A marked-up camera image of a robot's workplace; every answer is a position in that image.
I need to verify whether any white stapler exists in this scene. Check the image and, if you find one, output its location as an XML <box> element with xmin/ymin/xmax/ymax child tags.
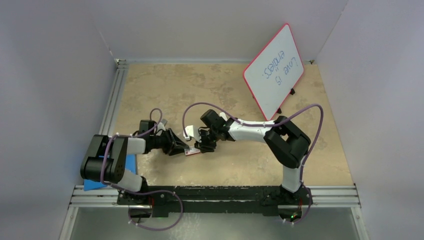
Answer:
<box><xmin>183</xmin><ymin>125</ymin><xmax>201</xmax><ymax>141</ymax></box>

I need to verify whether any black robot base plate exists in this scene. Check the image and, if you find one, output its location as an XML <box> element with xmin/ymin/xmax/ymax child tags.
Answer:
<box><xmin>117</xmin><ymin>185</ymin><xmax>313</xmax><ymax>220</ymax></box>

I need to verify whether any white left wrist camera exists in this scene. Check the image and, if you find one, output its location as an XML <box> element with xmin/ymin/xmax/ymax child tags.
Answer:
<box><xmin>156</xmin><ymin>119</ymin><xmax>167</xmax><ymax>132</ymax></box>

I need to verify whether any black whiteboard easel stand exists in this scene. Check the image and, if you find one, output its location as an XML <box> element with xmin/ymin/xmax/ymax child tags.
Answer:
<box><xmin>251</xmin><ymin>88</ymin><xmax>296</xmax><ymax>119</ymax></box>

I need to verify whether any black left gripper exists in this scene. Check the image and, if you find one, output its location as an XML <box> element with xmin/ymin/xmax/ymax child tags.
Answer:
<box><xmin>149</xmin><ymin>128</ymin><xmax>188</xmax><ymax>155</ymax></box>

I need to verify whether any red white staple box sleeve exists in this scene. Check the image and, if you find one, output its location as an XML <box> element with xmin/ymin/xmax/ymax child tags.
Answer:
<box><xmin>184</xmin><ymin>146</ymin><xmax>201</xmax><ymax>157</ymax></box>

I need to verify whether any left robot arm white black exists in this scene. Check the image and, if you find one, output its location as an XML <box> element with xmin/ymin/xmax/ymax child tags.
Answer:
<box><xmin>80</xmin><ymin>120</ymin><xmax>189</xmax><ymax>205</ymax></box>

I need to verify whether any red framed whiteboard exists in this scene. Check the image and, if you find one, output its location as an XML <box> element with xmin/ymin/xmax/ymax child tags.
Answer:
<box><xmin>242</xmin><ymin>23</ymin><xmax>305</xmax><ymax>121</ymax></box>

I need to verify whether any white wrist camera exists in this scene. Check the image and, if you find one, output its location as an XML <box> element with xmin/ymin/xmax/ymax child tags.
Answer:
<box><xmin>156</xmin><ymin>119</ymin><xmax>167</xmax><ymax>132</ymax></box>
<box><xmin>219</xmin><ymin>112</ymin><xmax>228</xmax><ymax>122</ymax></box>

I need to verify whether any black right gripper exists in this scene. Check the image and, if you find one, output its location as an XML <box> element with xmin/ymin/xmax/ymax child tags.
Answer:
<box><xmin>194</xmin><ymin>127</ymin><xmax>220</xmax><ymax>153</ymax></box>

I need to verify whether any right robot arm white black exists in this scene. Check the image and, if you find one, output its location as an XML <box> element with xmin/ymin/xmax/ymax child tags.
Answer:
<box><xmin>184</xmin><ymin>109</ymin><xmax>311</xmax><ymax>204</ymax></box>

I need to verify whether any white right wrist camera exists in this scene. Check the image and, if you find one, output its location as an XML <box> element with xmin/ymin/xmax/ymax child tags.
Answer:
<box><xmin>219</xmin><ymin>112</ymin><xmax>228</xmax><ymax>122</ymax></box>

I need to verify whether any blue plastic board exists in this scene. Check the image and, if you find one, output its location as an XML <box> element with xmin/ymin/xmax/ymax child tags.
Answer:
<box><xmin>83</xmin><ymin>154</ymin><xmax>138</xmax><ymax>192</ymax></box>

